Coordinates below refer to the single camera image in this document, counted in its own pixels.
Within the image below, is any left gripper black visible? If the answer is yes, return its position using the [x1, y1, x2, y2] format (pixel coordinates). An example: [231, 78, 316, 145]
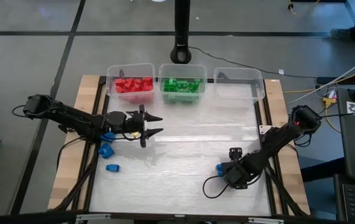
[126, 105, 165, 148]

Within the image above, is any clear plastic bin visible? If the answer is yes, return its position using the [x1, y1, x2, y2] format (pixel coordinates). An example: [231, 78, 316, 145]
[213, 67, 265, 101]
[104, 62, 156, 105]
[157, 63, 208, 105]

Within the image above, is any wooden table board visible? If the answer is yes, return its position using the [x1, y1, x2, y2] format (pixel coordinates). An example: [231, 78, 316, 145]
[48, 74, 101, 210]
[264, 79, 311, 215]

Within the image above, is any yellow power plug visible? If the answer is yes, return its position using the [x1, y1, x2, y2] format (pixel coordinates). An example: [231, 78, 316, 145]
[322, 97, 342, 134]

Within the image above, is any person's shoe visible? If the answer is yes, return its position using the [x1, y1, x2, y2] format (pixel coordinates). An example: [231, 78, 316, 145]
[330, 27, 352, 40]

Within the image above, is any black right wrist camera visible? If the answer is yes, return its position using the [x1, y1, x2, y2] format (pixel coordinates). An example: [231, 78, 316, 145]
[223, 167, 250, 190]

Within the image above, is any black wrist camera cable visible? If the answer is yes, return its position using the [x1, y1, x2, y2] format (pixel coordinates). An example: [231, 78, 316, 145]
[202, 175, 231, 200]
[119, 131, 141, 142]

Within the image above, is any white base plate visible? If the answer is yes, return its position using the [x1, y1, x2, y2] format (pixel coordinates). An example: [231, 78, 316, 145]
[259, 124, 274, 135]

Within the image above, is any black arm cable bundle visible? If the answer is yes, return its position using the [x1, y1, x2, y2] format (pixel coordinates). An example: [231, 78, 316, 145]
[265, 164, 309, 218]
[54, 138, 102, 212]

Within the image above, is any silver frame bracket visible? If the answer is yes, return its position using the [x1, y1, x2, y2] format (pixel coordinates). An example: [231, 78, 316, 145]
[75, 213, 112, 223]
[247, 217, 286, 224]

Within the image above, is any black floor cable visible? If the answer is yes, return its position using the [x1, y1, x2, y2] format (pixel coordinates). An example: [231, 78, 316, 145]
[189, 45, 320, 79]

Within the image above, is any black camera stand pole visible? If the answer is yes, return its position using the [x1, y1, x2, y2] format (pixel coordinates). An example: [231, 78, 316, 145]
[170, 0, 193, 65]

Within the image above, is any white floor cable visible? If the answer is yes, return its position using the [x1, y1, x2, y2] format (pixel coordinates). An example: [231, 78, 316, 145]
[287, 50, 355, 105]

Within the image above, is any black shoulder cable loop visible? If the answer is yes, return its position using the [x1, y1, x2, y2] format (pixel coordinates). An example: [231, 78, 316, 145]
[11, 104, 30, 119]

